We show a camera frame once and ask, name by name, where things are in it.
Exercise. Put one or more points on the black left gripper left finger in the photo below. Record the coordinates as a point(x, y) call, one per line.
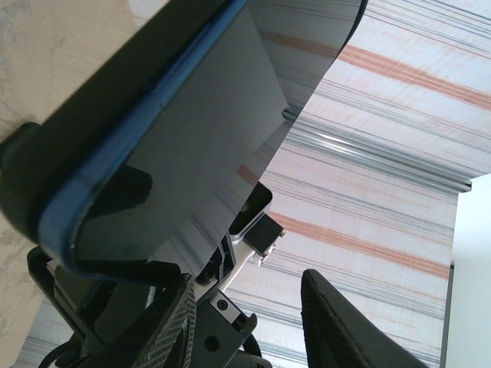
point(172, 333)

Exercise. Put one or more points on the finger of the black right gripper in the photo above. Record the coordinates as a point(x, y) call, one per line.
point(130, 273)
point(17, 138)

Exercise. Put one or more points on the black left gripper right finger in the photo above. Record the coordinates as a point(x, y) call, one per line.
point(337, 337)

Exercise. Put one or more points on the black phone case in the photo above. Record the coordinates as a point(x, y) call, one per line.
point(103, 96)

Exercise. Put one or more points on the black smartphone blue frame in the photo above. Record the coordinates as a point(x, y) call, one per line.
point(192, 134)

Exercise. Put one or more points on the white panel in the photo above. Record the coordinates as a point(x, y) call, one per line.
point(473, 268)

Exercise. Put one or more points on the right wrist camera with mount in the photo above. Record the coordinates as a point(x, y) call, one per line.
point(253, 207)

